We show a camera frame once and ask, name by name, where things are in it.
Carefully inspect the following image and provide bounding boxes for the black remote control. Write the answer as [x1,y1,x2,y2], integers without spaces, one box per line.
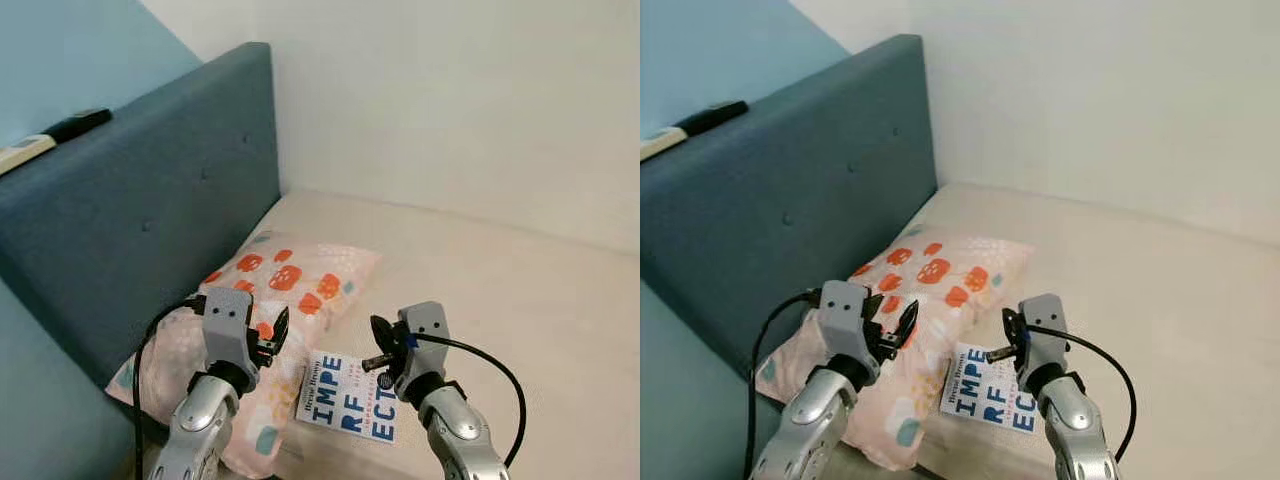
[39,107,114,145]

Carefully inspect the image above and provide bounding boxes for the beige mattress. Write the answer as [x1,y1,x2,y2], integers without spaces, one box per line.
[243,189,641,480]
[898,182,1280,480]

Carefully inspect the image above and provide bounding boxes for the white remote control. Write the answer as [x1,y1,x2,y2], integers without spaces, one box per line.
[640,126,690,162]
[0,132,59,177]

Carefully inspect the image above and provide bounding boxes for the white book with blue letters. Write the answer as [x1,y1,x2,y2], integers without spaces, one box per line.
[939,342,1042,435]
[296,349,402,445]

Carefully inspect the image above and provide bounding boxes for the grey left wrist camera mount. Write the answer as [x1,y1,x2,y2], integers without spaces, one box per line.
[202,286,258,378]
[817,279,883,368]

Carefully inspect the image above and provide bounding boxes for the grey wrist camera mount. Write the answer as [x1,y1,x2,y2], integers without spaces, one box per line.
[394,301,449,388]
[1017,292,1071,378]
[817,279,883,368]
[202,286,258,378]

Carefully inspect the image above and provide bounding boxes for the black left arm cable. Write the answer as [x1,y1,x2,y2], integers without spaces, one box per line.
[131,296,210,480]
[744,289,824,480]

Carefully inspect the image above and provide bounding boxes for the teal fabric bed frame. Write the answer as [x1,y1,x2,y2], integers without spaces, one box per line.
[640,34,939,480]
[0,41,282,480]

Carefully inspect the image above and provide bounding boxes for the pink pillow with orange spots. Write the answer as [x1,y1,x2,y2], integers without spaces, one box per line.
[104,229,384,480]
[756,224,1037,472]

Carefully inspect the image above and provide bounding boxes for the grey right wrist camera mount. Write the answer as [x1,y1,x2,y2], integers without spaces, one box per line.
[394,301,449,388]
[1017,292,1071,378]

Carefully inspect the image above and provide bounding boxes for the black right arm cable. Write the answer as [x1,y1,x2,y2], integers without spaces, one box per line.
[1024,324,1139,463]
[404,332,529,468]

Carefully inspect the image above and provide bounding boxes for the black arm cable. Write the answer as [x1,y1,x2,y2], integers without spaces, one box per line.
[744,289,824,480]
[1024,324,1139,463]
[404,332,529,468]
[131,296,210,480]

